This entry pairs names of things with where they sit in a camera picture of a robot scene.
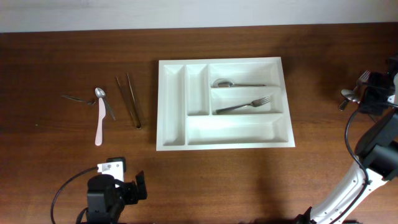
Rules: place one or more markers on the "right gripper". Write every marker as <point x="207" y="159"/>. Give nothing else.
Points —
<point x="369" y="102"/>

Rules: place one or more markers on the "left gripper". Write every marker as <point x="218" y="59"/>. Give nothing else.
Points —
<point x="132" y="188"/>

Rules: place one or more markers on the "silver fork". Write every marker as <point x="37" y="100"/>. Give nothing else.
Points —
<point x="361" y="80"/>
<point x="255" y="103"/>

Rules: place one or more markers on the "silver tablespoon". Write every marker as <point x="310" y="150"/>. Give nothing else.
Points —
<point x="225" y="83"/>
<point x="350" y="96"/>

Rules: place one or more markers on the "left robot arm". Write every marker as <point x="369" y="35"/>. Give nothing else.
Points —
<point x="107" y="197"/>

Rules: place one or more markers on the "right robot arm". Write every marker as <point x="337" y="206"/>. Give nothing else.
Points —
<point x="375" y="155"/>

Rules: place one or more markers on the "long metal tweezers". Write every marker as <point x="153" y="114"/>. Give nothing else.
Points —
<point x="130" y="101"/>

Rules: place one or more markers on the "pink plastic knife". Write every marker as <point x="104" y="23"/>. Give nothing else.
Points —
<point x="101" y="115"/>

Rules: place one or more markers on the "small dark teaspoon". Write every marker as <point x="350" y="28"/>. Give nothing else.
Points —
<point x="92" y="102"/>

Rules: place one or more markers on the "silver teaspoon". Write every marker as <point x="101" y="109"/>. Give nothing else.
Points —
<point x="101" y="94"/>

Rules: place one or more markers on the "white plastic cutlery tray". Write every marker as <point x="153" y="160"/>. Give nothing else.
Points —
<point x="186" y="117"/>

